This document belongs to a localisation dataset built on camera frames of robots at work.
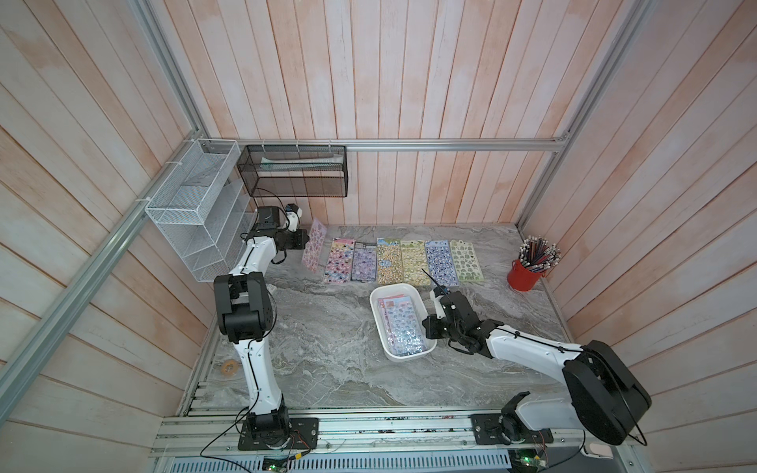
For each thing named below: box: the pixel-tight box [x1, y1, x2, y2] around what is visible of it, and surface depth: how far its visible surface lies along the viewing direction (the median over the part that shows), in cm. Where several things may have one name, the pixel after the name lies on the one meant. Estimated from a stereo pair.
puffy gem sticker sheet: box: [350, 241, 378, 282], surface depth 113 cm
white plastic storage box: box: [369, 282, 438, 363], surface depth 92 cm
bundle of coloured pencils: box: [518, 235, 561, 273], surface depth 93 cm
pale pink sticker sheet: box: [300, 216, 328, 274], surface depth 106 cm
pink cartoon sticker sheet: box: [323, 237, 356, 283], surface depth 112 cm
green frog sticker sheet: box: [449, 239, 485, 282], surface depth 113 cm
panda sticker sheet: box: [376, 237, 405, 286], surface depth 113 cm
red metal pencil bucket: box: [507, 259, 548, 292], surface depth 102 cm
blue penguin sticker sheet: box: [424, 239, 460, 287], surface depth 112 cm
